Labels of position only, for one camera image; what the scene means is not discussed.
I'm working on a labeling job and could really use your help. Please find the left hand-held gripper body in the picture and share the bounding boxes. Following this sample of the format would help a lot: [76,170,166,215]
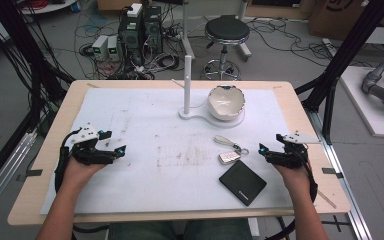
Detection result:
[66,125,116,166]

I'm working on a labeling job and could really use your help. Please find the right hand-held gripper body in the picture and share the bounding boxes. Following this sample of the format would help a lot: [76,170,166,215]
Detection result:
[266,130,322,170]

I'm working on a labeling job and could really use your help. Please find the silver car key white strap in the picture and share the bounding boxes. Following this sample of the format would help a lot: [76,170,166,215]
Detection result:
[213,134,250,166]

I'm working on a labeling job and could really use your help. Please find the black leather wallet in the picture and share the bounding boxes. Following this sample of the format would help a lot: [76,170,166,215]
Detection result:
[218,159,268,207]

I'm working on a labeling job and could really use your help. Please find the white eggshell-shaped bowl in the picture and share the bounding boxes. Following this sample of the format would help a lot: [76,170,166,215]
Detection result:
[206,84,247,122]

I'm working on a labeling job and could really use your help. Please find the person's left hand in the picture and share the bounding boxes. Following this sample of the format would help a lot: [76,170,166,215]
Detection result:
[62,156,108,193]

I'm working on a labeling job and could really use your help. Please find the person's right hand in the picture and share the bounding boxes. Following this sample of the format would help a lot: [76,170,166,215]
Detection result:
[272,162,315,198]

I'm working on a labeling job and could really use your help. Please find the wooden table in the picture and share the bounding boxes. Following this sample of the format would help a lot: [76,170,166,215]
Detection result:
[7,79,352,227]

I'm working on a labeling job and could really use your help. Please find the white paper mat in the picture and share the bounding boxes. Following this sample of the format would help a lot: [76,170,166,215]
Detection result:
[39,87,295,216]

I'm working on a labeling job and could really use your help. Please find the white board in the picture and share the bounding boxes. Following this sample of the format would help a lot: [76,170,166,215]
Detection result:
[339,65,384,139]

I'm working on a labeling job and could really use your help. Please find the small white power unit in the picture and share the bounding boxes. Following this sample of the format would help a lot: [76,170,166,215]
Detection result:
[107,35,121,62]
[91,34,110,60]

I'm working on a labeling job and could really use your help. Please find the black computer tower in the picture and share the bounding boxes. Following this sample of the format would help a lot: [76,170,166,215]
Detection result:
[142,4,164,55]
[117,13,146,66]

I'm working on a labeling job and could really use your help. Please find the person's legs in jeans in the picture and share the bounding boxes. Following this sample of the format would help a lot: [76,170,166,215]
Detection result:
[107,217,254,240]

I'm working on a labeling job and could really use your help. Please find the black round stool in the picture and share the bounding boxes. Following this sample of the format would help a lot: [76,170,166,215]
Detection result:
[203,14,251,81]

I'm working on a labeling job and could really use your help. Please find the white box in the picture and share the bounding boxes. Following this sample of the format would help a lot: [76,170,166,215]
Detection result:
[126,2,144,19]

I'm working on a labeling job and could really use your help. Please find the cardboard box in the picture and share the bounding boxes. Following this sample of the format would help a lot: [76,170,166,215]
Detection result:
[307,0,383,42]

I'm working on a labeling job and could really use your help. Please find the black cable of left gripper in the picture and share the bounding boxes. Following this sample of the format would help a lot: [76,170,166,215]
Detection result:
[54,127,83,194]

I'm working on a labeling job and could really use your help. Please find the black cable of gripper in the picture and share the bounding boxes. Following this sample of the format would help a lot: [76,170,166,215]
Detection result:
[54,127,83,194]
[265,153,319,240]

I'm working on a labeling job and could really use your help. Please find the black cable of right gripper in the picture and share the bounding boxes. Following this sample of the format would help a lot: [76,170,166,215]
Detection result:
[265,153,319,240]

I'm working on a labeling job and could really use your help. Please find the aluminium rail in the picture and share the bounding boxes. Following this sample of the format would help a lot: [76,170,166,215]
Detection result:
[0,131,38,222]
[307,109,374,240]

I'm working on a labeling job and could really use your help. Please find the tangle of floor cables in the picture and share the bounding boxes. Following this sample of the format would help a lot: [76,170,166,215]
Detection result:
[73,6,185,81]

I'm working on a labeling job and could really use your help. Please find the white stand with post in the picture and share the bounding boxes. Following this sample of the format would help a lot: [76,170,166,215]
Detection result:
[171,54,246,130]

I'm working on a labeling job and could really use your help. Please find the black frame post with cables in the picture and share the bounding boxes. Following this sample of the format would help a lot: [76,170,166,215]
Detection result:
[0,0,76,198]

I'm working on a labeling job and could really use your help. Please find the black metal frame post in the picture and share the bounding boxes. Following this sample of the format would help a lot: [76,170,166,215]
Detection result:
[294,0,384,145]

